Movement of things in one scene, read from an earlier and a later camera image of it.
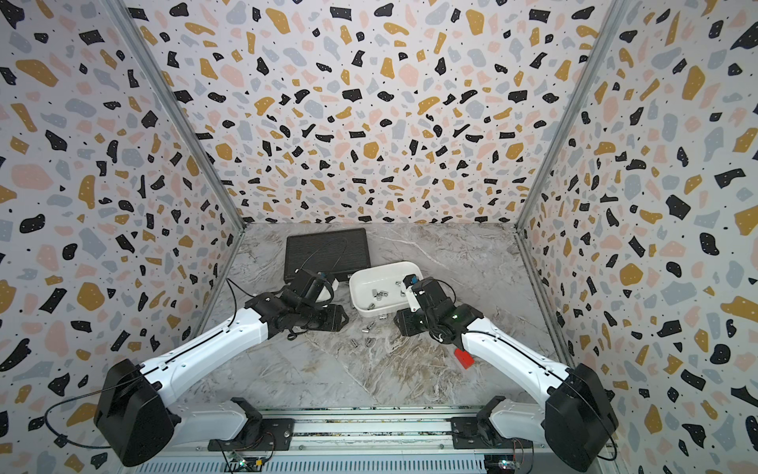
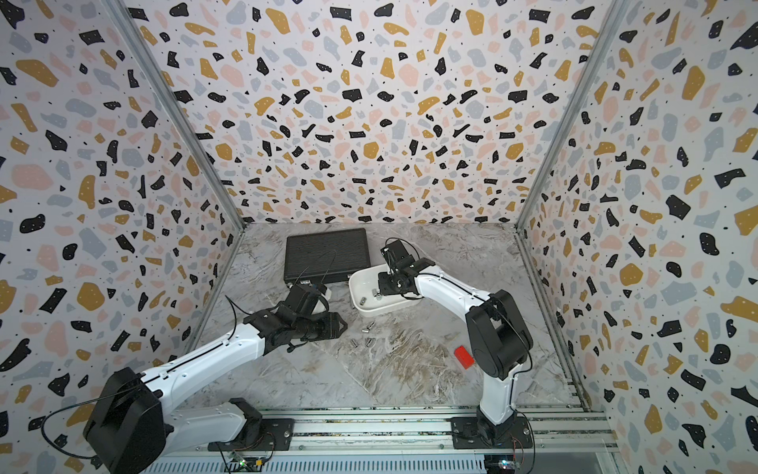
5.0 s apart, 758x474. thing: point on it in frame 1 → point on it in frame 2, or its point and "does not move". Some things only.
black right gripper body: x=415 y=323 → x=388 y=283
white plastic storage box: x=378 y=290 does not move
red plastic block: x=464 y=357 does not move
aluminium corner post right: x=612 y=16 does not move
